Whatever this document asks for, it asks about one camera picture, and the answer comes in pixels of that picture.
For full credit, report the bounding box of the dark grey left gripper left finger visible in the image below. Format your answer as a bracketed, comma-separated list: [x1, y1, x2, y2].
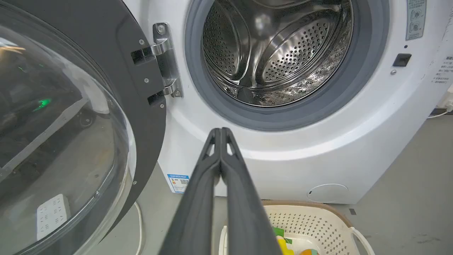
[158, 128, 222, 255]

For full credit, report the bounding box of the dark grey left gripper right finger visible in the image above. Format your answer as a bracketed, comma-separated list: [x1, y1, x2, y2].
[220, 127, 283, 255]

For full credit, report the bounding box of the white front-load washing machine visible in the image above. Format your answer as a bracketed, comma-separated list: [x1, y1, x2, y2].
[122, 0, 453, 205]

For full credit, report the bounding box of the dark grey washing machine door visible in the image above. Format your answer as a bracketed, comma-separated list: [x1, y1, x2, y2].
[0, 0, 167, 255]

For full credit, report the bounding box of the colourful item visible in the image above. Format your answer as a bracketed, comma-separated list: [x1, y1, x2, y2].
[273, 227, 294, 255]

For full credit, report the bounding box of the cream perforated laundry basket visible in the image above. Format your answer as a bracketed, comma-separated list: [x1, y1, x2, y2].
[218, 200, 375, 255]

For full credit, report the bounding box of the white power strip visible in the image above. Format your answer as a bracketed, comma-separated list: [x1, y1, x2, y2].
[36, 194, 70, 241]

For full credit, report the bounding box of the white power cable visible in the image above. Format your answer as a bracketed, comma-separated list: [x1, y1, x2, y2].
[134, 201, 143, 255]

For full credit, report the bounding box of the white wall plug with cable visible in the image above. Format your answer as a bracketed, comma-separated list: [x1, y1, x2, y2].
[427, 96, 453, 119]

